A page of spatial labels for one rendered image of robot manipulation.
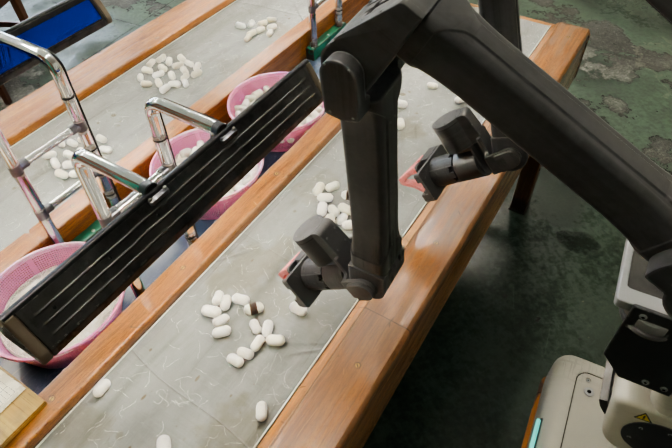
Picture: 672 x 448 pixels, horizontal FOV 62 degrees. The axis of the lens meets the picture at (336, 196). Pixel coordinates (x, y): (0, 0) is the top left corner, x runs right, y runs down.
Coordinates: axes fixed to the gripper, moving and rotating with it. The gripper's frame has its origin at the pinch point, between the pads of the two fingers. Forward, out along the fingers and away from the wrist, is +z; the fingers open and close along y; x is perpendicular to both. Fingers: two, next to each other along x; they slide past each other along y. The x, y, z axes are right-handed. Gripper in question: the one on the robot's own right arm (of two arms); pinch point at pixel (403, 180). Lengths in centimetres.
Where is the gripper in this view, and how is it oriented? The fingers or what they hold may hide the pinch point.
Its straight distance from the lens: 114.4
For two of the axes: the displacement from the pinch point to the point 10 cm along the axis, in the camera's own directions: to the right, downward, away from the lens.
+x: 5.6, 7.7, 3.0
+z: -6.4, 1.7, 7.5
